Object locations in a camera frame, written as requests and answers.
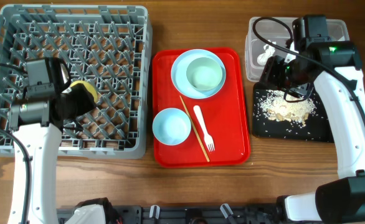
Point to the mint green bowl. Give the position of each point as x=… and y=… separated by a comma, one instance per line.
x=204, y=73

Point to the rice and food scraps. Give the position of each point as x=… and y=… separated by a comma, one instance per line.
x=274, y=107

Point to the yellow plastic cup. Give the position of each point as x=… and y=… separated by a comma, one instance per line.
x=89, y=87

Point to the grey dishwasher rack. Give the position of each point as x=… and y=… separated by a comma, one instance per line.
x=107, y=46

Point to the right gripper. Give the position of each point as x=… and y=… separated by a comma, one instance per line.
x=270, y=74

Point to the clear plastic bin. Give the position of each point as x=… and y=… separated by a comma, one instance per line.
x=273, y=32

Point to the white plastic fork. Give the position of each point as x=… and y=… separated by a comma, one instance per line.
x=207, y=137

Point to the wooden chopstick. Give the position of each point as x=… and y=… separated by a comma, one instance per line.
x=194, y=129

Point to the black tray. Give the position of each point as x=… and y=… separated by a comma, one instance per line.
x=317, y=126

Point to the white plastic wrapper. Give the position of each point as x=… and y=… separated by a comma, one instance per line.
x=263, y=57

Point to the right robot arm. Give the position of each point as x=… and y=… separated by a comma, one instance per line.
x=334, y=70

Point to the small light blue bowl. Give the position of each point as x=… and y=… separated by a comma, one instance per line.
x=171, y=126

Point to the red plastic tray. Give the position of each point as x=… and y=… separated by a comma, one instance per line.
x=224, y=115

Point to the large light blue plate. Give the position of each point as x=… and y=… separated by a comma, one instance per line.
x=179, y=79

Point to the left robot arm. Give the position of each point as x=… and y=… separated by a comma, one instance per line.
x=37, y=123

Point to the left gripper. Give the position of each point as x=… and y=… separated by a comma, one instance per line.
x=89, y=102

